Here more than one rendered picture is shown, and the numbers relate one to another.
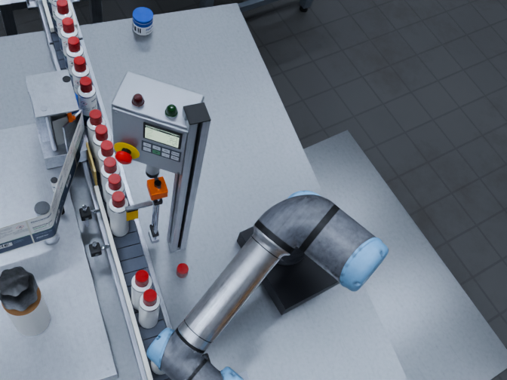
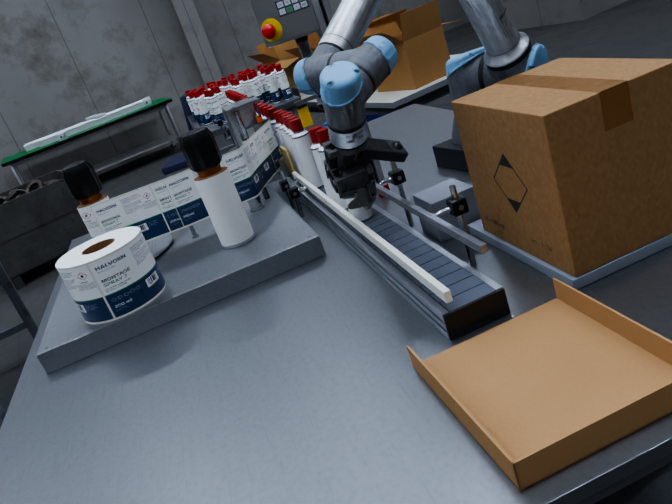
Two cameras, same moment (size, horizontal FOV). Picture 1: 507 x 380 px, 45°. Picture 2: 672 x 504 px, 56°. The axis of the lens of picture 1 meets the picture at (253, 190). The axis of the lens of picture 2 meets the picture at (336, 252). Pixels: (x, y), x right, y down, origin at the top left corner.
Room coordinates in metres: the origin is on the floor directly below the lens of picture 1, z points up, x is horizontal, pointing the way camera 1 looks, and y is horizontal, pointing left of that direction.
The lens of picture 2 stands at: (-0.93, -0.52, 1.38)
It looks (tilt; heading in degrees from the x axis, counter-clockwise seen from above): 22 degrees down; 28
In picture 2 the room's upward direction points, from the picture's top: 20 degrees counter-clockwise
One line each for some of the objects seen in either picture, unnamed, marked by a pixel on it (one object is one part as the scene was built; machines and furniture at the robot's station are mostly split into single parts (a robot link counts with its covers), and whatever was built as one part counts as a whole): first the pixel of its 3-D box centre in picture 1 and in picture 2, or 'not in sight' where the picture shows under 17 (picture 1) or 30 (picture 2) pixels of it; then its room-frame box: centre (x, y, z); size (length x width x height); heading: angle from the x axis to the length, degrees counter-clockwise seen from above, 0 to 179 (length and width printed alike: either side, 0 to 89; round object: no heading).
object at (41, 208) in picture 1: (46, 223); (245, 179); (0.56, 0.48, 0.97); 0.05 x 0.05 x 0.19
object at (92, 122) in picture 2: not in sight; (97, 149); (5.85, 6.14, 0.42); 2.33 x 0.91 x 0.84; 138
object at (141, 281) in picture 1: (141, 289); (327, 166); (0.48, 0.18, 0.98); 0.05 x 0.05 x 0.20
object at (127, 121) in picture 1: (156, 126); (287, 0); (0.71, 0.25, 1.38); 0.17 x 0.10 x 0.19; 93
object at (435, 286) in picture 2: (147, 367); (345, 215); (0.32, 0.10, 0.91); 1.07 x 0.01 x 0.02; 38
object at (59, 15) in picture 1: (65, 26); not in sight; (1.19, 0.73, 0.98); 0.05 x 0.05 x 0.20
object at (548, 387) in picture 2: not in sight; (540, 365); (-0.21, -0.37, 0.85); 0.30 x 0.26 x 0.04; 38
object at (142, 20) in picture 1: (142, 21); not in sight; (1.42, 0.57, 0.87); 0.07 x 0.07 x 0.07
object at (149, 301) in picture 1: (149, 307); (335, 168); (0.44, 0.14, 0.98); 0.05 x 0.05 x 0.20
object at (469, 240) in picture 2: (176, 353); (368, 183); (0.37, 0.04, 0.96); 1.07 x 0.01 x 0.01; 38
